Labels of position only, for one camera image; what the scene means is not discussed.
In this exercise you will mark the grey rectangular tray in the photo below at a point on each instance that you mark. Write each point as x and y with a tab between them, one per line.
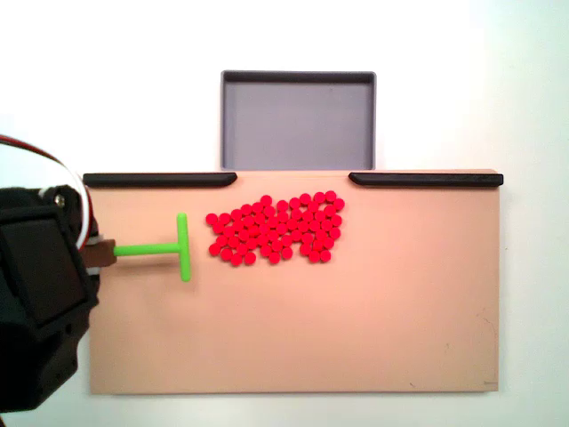
298	124

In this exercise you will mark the green T-shaped pusher tool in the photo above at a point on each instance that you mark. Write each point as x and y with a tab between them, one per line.
142	249

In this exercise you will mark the beige flat board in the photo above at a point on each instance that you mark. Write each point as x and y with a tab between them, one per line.
378	302

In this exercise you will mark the black edge rail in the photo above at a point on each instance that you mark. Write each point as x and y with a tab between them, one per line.
155	179
427	179

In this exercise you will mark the red cylindrical granules pile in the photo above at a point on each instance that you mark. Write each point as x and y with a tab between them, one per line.
275	229

